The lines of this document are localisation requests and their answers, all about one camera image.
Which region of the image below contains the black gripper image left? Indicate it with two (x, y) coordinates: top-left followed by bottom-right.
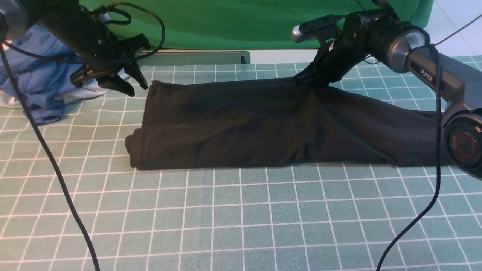
(49, 15), (150, 97)

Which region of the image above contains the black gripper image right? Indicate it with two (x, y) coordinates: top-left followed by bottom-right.
(294, 38), (369, 87)

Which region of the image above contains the dark gray long-sleeved shirt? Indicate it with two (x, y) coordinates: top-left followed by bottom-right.
(125, 78), (436, 170)

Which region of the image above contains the blue crumpled garment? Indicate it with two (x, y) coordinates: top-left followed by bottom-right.
(5, 26), (95, 125)

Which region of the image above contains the green backdrop cloth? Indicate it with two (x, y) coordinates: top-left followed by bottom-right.
(80, 0), (434, 50)

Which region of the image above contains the white crumpled garment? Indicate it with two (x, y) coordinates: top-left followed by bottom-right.
(14, 63), (110, 111)

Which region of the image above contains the green checkered table cloth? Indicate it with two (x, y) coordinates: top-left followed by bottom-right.
(0, 63), (481, 271)

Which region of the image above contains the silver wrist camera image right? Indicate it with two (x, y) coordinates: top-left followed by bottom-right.
(291, 14), (346, 45)

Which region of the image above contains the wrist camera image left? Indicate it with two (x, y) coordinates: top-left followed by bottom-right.
(90, 6), (131, 26)

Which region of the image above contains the black cable image right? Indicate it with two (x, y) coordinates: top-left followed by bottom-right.
(354, 0), (482, 271)

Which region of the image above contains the black cable image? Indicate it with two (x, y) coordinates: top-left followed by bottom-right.
(1, 2), (166, 271)
(354, 0), (482, 271)

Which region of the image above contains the black cable image left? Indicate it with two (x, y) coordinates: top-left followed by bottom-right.
(1, 2), (166, 271)

